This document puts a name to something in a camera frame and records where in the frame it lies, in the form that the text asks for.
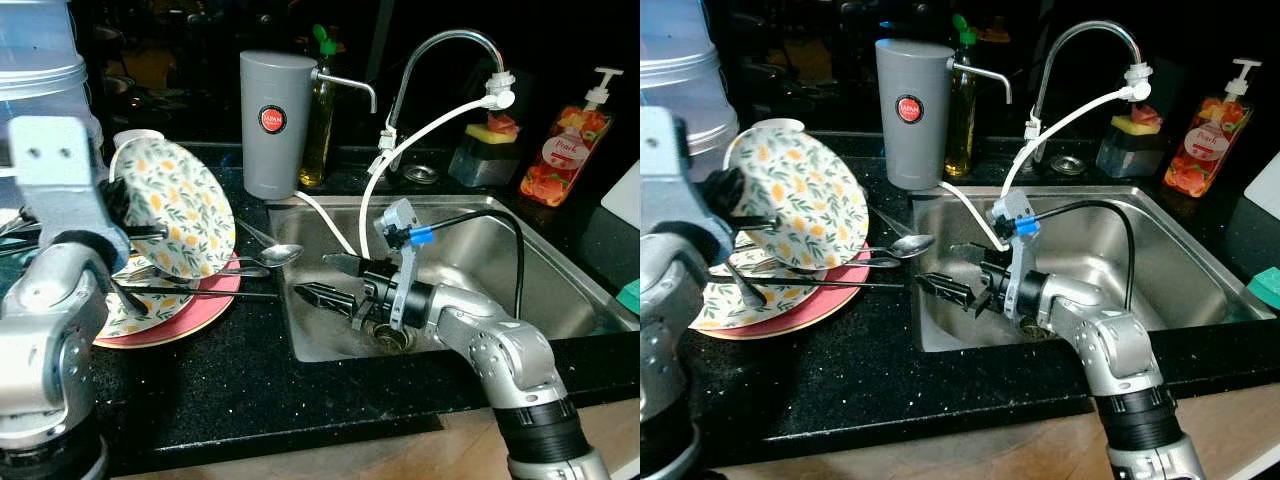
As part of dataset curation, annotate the floral white plate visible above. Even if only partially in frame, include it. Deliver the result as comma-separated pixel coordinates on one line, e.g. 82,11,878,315
700,262,853,332
722,120,872,272
108,135,239,282
95,255,237,341

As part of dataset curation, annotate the silver metal spoon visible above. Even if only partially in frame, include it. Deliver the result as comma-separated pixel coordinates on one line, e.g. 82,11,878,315
868,210,937,262
128,261,273,283
234,222,305,270
745,256,903,275

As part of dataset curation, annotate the black chopstick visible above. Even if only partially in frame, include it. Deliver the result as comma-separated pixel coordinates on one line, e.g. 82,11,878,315
113,284,282,302
712,272,909,293

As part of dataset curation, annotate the white board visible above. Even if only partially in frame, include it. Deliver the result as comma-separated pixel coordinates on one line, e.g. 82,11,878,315
1239,148,1280,223
599,158,641,233

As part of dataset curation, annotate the pink round plate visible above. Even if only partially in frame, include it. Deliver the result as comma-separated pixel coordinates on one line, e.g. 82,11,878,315
714,248,874,342
95,252,244,350

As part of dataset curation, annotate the oil bottle green cap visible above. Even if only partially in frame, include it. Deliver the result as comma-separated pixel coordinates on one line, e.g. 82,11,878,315
297,24,340,189
944,13,981,180

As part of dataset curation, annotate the grey water filter canister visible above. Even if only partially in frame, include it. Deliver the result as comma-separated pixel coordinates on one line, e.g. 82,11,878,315
875,39,1014,193
239,49,379,202

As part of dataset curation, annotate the large clear plastic container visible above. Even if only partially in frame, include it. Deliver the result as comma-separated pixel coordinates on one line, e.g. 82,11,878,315
640,0,723,156
0,0,104,153

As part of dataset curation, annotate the grey sponge holder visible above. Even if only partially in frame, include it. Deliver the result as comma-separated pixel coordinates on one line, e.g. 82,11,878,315
447,135,521,190
1094,128,1167,180

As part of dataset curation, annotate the peach soap pump bottle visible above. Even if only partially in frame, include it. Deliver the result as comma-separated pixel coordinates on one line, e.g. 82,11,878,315
1162,57,1264,199
519,67,625,210

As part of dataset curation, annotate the stainless steel sink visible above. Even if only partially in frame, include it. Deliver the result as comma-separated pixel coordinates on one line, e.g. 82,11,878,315
268,193,640,364
908,183,1277,354

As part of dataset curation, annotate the yellow sponge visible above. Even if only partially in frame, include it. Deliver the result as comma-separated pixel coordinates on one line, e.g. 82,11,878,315
1110,104,1165,139
464,112,521,147

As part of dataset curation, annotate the chrome gooseneck faucet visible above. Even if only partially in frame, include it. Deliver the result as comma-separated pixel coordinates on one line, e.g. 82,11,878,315
384,29,517,173
1024,19,1153,167

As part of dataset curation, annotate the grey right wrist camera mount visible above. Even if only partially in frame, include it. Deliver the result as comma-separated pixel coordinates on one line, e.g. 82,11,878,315
372,198,423,332
990,188,1043,323

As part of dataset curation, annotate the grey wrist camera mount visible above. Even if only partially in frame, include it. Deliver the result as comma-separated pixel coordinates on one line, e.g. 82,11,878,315
990,188,1043,323
8,115,132,273
372,198,423,332
640,105,736,291

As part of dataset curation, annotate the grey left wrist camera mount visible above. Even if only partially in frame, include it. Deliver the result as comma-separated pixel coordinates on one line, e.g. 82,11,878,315
640,105,736,291
8,115,132,273

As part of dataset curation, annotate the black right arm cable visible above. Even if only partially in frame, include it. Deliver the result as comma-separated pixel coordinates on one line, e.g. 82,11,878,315
408,208,527,321
1028,199,1137,311

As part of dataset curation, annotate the white faucet hose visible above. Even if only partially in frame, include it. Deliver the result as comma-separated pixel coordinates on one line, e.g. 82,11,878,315
294,88,517,263
938,82,1153,253

